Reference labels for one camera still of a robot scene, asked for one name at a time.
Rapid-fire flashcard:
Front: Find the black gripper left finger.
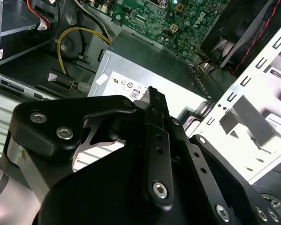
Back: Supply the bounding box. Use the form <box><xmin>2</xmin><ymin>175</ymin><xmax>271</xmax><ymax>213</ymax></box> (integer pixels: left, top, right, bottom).
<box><xmin>1</xmin><ymin>86</ymin><xmax>175</xmax><ymax>207</ymax></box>

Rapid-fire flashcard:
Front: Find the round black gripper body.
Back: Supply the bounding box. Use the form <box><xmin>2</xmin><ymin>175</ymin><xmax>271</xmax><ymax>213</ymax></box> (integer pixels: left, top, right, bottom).
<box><xmin>37</xmin><ymin>137</ymin><xmax>214</xmax><ymax>225</ymax></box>

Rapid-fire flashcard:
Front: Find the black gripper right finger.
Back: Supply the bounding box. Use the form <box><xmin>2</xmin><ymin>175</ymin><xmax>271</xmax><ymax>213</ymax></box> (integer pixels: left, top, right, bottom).
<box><xmin>165</xmin><ymin>96</ymin><xmax>281</xmax><ymax>225</ymax></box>

